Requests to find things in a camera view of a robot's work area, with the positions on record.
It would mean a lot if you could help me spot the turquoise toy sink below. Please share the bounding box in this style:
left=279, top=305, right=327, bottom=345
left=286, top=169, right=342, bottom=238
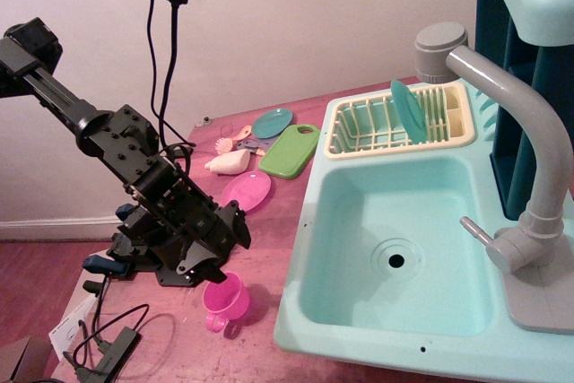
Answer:
left=273, top=77, right=574, bottom=379

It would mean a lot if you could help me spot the teal plate in rack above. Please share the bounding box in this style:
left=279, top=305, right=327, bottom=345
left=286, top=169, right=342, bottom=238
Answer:
left=390, top=80, right=427, bottom=144

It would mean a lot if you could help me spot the grey toy faucet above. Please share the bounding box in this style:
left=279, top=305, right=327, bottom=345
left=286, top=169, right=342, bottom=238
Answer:
left=414, top=22, right=573, bottom=335

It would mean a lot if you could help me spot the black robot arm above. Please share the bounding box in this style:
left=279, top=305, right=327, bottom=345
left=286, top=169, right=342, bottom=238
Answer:
left=1, top=18, right=251, bottom=287

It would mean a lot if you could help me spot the pink oval plate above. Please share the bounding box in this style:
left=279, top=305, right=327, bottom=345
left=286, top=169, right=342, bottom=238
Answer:
left=221, top=170, right=272, bottom=212

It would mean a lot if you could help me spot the black camera stand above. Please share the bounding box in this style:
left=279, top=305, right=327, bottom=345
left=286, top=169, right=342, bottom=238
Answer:
left=159, top=0, right=188, bottom=147

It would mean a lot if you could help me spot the pink plastic cup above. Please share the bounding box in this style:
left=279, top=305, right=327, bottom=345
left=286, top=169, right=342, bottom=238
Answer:
left=203, top=272, right=250, bottom=333

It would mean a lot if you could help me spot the teal oval plate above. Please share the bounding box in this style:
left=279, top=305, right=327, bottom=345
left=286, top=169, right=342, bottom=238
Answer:
left=251, top=108, right=293, bottom=139

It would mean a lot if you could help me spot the cream dish rack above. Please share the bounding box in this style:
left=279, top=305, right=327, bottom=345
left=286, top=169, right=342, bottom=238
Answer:
left=323, top=82, right=475, bottom=160

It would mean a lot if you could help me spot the black camera cable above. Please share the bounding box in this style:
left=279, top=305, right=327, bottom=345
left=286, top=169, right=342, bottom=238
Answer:
left=145, top=0, right=197, bottom=149

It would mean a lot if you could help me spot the white paper sheet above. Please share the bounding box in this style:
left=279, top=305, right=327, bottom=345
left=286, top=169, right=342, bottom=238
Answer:
left=48, top=295, right=96, bottom=361

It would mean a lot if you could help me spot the pink dish brush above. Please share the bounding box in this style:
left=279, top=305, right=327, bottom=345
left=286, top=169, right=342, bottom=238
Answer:
left=214, top=125, right=251, bottom=155

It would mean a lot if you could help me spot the dark teal cabinet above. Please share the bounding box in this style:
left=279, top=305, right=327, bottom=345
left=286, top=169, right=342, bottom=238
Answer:
left=475, top=0, right=573, bottom=220

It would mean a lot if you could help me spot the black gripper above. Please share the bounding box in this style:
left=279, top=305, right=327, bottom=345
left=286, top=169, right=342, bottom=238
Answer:
left=154, top=189, right=251, bottom=285

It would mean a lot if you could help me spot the cream toy soap bottle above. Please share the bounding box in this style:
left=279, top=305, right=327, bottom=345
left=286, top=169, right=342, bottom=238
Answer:
left=204, top=150, right=251, bottom=175

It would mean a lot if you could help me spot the black hub cable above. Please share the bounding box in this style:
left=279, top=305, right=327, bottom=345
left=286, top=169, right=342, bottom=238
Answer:
left=62, top=274, right=151, bottom=379

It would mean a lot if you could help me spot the grey toy utensil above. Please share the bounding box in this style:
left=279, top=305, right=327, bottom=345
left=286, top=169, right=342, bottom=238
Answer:
left=236, top=138, right=274, bottom=156

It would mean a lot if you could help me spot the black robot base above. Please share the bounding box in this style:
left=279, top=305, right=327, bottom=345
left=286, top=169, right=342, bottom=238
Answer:
left=105, top=203, right=225, bottom=289

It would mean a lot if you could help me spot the green cutting board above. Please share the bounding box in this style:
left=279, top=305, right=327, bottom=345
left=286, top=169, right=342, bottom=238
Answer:
left=258, top=124, right=320, bottom=179

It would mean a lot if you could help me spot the black usb hub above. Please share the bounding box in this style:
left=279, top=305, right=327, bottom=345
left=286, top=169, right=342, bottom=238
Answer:
left=94, top=326, right=141, bottom=382

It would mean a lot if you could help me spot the blue clamp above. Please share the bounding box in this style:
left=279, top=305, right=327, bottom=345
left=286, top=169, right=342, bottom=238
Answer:
left=83, top=255, right=129, bottom=277

